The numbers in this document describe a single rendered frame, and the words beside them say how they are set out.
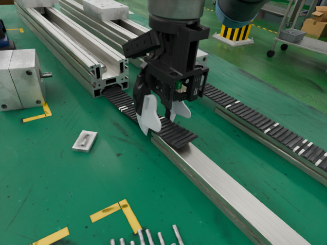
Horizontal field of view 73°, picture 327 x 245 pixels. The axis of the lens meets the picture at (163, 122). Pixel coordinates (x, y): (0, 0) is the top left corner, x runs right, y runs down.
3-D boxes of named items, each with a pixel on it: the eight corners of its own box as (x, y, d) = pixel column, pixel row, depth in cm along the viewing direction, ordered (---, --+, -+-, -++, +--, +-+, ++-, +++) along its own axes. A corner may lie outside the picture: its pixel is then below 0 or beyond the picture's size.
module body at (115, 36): (181, 73, 69) (185, 46, 64) (155, 80, 64) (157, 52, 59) (80, 12, 116) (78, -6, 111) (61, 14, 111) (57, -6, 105)
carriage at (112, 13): (129, 26, 84) (128, 6, 80) (102, 29, 79) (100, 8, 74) (109, 15, 94) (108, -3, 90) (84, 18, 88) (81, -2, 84)
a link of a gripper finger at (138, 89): (133, 116, 37) (144, 67, 33) (128, 112, 38) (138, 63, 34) (154, 113, 40) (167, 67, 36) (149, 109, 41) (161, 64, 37)
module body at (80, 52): (128, 88, 59) (128, 58, 54) (93, 98, 54) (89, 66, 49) (42, 15, 106) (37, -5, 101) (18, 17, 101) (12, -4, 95)
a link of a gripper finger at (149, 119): (147, 152, 38) (161, 106, 33) (129, 133, 41) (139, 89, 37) (161, 148, 40) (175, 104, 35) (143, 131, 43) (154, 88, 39)
